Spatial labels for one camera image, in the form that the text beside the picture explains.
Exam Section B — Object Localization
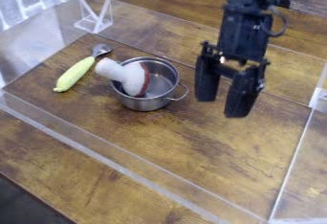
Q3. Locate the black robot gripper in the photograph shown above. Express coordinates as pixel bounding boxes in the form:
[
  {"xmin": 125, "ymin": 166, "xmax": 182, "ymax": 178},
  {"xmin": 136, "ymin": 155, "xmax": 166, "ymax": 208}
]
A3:
[{"xmin": 193, "ymin": 7, "xmax": 270, "ymax": 118}]

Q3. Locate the white plush mushroom red cap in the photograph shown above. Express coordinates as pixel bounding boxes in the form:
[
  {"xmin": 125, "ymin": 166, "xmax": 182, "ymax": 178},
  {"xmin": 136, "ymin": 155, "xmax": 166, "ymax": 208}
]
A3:
[{"xmin": 94, "ymin": 57, "xmax": 149, "ymax": 97}]

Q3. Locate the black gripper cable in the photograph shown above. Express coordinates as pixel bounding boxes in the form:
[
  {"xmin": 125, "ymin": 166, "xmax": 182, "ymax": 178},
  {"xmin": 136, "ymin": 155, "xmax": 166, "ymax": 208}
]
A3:
[{"xmin": 258, "ymin": 5, "xmax": 288, "ymax": 38}]

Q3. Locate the small silver metal pot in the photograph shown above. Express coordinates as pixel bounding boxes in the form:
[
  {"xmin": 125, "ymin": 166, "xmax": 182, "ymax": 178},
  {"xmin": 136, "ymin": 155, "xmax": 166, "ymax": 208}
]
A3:
[{"xmin": 110, "ymin": 56, "xmax": 189, "ymax": 112}]

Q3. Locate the clear acrylic enclosure wall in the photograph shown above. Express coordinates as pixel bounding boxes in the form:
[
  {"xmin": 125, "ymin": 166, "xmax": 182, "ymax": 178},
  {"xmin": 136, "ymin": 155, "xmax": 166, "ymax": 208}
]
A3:
[{"xmin": 0, "ymin": 0, "xmax": 327, "ymax": 224}]

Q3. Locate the yellow-green handled metal spoon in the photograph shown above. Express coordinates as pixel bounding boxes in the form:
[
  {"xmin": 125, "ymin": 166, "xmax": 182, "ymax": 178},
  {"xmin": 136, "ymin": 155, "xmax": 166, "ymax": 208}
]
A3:
[{"xmin": 52, "ymin": 44, "xmax": 112, "ymax": 93}]

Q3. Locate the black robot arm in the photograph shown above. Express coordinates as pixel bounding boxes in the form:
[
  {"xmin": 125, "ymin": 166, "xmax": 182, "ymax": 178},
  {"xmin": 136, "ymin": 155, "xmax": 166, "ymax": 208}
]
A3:
[{"xmin": 194, "ymin": 0, "xmax": 282, "ymax": 118}]

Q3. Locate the clear acrylic triangular bracket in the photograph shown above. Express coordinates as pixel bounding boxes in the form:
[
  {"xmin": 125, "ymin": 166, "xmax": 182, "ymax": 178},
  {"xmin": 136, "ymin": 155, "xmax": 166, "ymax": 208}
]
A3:
[{"xmin": 74, "ymin": 0, "xmax": 113, "ymax": 34}]

